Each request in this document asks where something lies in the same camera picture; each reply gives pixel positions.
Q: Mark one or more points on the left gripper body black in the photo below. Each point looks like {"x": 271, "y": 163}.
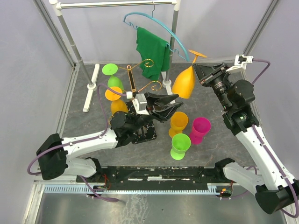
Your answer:
{"x": 141, "y": 120}

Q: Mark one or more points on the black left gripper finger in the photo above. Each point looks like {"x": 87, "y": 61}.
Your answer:
{"x": 164, "y": 112}
{"x": 161, "y": 100}

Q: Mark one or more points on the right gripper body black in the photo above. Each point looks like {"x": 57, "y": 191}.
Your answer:
{"x": 220, "y": 87}

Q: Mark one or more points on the gold wine glass rack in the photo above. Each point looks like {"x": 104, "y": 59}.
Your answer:
{"x": 144, "y": 133}

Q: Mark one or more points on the orange wine glass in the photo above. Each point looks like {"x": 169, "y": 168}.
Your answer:
{"x": 178, "y": 123}
{"x": 185, "y": 81}
{"x": 117, "y": 104}

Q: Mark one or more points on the lime green wine glass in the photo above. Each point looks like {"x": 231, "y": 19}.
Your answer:
{"x": 110, "y": 70}

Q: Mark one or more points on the silver white clothes rail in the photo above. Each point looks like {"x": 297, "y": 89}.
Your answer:
{"x": 91, "y": 86}

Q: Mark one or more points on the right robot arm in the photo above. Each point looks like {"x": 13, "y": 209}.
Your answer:
{"x": 275, "y": 188}

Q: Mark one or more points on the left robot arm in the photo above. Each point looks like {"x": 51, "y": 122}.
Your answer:
{"x": 61, "y": 156}

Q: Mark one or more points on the pink wine glass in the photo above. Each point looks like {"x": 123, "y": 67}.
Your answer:
{"x": 200, "y": 128}

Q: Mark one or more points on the green cloth on hanger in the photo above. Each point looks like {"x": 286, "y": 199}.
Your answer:
{"x": 154, "y": 52}

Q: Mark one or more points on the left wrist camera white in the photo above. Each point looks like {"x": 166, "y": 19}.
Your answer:
{"x": 139, "y": 102}

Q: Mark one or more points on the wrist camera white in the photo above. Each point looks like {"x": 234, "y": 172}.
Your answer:
{"x": 240, "y": 63}
{"x": 139, "y": 102}

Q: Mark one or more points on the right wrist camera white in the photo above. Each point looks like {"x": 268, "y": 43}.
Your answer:
{"x": 240, "y": 63}

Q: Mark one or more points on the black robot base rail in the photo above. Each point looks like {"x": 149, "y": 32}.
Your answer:
{"x": 158, "y": 178}

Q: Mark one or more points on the light blue cable duct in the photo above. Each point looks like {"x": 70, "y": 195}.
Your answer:
{"x": 83, "y": 189}

